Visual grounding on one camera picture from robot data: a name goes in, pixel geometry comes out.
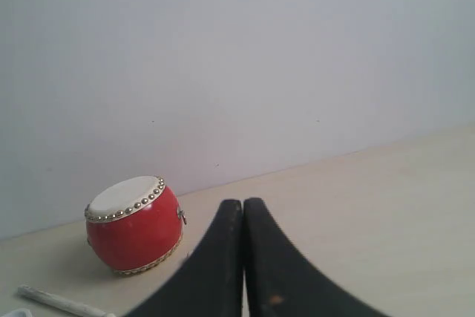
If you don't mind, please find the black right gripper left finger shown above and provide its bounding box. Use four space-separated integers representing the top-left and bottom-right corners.
128 200 243 317

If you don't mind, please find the white drumstick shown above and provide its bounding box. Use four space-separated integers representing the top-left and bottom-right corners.
17 285 116 317

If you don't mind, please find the white plastic tray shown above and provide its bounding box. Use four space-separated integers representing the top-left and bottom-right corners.
1 308 33 317

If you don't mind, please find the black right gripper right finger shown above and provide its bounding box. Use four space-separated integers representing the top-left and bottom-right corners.
243 197 384 316

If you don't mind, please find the small red drum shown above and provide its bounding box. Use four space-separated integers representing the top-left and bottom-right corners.
84 176 186 275

